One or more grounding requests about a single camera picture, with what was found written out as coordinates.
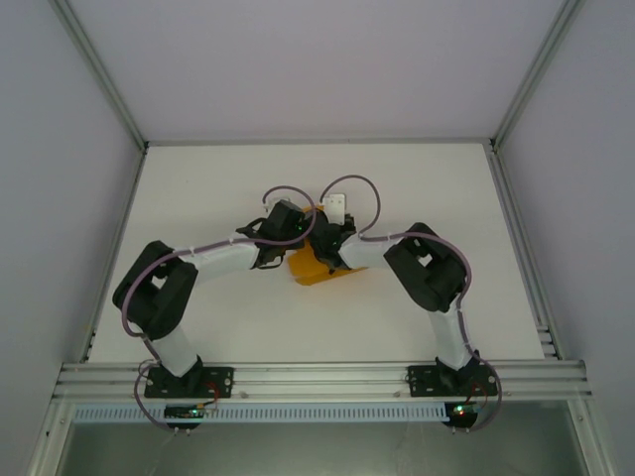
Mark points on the yellow cardboard box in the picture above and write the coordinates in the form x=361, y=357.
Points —
x=310, y=270

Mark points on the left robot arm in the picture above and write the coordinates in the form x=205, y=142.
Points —
x=218, y=258

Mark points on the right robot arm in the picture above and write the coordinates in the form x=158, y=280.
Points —
x=446, y=327

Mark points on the left controller board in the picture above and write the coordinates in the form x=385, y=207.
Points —
x=188, y=412

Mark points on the controller board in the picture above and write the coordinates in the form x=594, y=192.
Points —
x=188, y=412
x=464, y=411

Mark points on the right controller board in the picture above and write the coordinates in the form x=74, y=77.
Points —
x=464, y=411

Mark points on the aluminium mounting rail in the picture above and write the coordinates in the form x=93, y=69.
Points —
x=317, y=379

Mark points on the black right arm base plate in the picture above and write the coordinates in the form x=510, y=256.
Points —
x=421, y=381

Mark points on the aluminium side rail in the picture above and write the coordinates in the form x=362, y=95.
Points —
x=526, y=258
x=116, y=248

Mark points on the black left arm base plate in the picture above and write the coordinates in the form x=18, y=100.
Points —
x=220, y=379

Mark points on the aluminium frame post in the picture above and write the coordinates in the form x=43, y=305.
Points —
x=99, y=74
x=538, y=74

